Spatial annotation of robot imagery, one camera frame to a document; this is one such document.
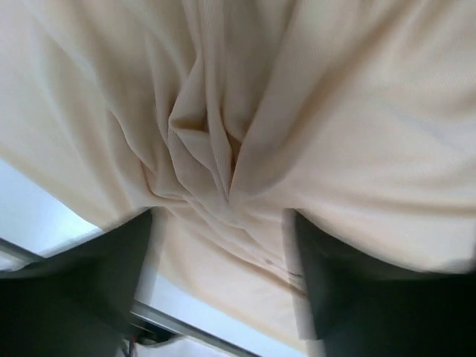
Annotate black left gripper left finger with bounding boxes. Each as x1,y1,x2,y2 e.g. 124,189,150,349
1,210,153,356

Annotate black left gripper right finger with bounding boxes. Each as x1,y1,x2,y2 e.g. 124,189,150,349
292,211,475,356

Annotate beige trousers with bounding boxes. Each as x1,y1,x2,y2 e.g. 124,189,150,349
1,1,475,351

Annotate aluminium table edge rail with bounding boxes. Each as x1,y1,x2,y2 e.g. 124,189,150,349
1,238,258,356

